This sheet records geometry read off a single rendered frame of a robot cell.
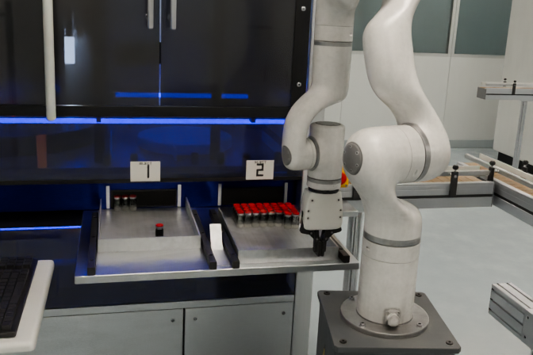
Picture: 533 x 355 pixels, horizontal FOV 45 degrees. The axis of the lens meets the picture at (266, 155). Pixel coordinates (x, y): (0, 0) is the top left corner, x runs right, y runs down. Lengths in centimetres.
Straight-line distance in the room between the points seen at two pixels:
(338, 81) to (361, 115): 554
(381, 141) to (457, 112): 628
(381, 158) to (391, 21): 28
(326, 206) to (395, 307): 32
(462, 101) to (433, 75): 48
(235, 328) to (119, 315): 37
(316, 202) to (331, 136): 17
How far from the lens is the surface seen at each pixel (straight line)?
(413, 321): 144
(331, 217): 159
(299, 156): 148
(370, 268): 137
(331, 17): 148
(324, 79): 149
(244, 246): 172
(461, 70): 746
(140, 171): 190
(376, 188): 126
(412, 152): 129
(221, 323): 211
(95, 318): 206
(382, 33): 132
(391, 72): 131
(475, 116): 765
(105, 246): 169
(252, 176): 194
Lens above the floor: 152
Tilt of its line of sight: 13 degrees down
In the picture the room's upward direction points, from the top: 3 degrees clockwise
